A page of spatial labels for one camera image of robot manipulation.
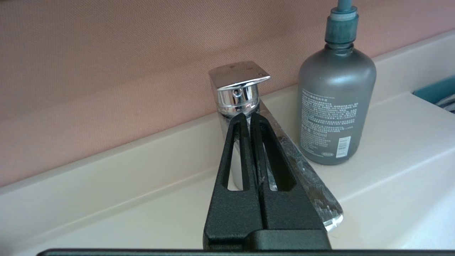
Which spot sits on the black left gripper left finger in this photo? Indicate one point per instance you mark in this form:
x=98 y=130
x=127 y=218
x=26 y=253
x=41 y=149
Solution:
x=231 y=213

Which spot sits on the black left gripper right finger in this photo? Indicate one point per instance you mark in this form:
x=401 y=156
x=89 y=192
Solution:
x=291 y=213

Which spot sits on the chrome faucet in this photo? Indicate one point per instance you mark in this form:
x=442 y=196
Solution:
x=236 y=89

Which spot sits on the white ceramic sink basin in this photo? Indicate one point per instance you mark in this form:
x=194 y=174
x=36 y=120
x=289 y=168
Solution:
x=106 y=213

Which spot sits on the grey pump soap bottle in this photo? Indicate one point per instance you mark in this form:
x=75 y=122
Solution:
x=337 y=89

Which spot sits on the blue tray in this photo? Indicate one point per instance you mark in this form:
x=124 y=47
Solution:
x=435 y=92

